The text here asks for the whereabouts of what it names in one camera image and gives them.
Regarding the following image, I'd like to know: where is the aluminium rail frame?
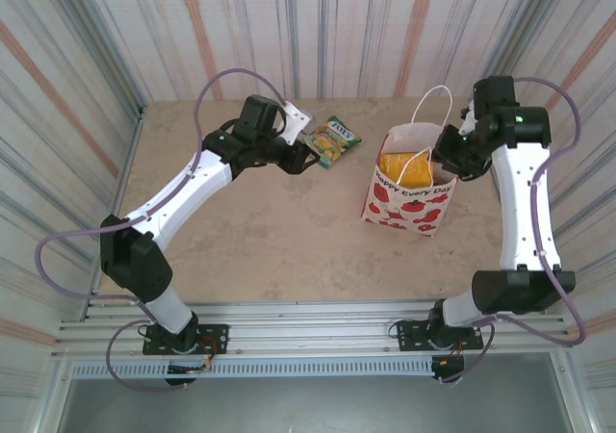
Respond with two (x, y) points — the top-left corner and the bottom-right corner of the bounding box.
(50, 297), (577, 362)

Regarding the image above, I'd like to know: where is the green Fox's spring tea bag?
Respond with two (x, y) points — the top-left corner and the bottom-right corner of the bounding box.
(303, 115), (362, 170)

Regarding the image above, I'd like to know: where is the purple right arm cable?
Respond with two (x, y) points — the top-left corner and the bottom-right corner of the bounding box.
(440, 76), (588, 385)

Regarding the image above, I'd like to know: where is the grey slotted cable duct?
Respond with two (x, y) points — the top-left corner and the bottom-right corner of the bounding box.
(69, 358), (437, 381)

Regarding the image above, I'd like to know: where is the black cable connector block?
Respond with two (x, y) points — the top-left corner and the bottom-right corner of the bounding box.
(166, 363), (213, 389)
(430, 354), (467, 386)

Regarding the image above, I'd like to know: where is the white red printed paper bag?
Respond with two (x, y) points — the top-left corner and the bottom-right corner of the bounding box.
(360, 85), (458, 238)

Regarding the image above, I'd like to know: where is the yellow snack packet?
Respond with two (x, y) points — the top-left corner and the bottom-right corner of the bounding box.
(378, 151), (437, 188)

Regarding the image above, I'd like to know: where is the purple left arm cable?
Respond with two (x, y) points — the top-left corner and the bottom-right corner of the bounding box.
(34, 68), (290, 394)

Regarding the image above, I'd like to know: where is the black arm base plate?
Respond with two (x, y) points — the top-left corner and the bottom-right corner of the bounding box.
(141, 323), (230, 356)
(397, 318), (484, 352)

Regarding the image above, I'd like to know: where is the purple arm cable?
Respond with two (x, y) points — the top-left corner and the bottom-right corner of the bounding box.
(34, 68), (290, 394)
(440, 76), (588, 385)

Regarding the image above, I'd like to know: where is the grey metal sheet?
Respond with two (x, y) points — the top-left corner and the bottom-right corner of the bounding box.
(57, 378), (598, 433)

